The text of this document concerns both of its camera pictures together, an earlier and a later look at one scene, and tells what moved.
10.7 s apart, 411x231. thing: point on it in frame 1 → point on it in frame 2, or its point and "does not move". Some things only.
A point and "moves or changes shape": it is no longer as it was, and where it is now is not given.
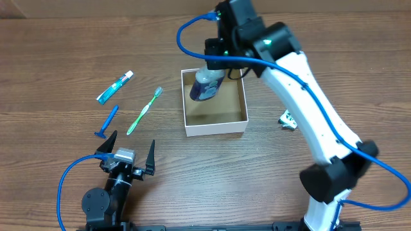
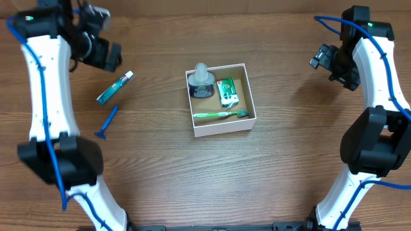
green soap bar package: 288,121 → 227,92
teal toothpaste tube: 104,97 does not move
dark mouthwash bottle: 206,84 moves or changes shape
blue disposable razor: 101,133 does not move
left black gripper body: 138,172 → 109,57
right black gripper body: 215,63 → 325,59
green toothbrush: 158,92 → 240,113
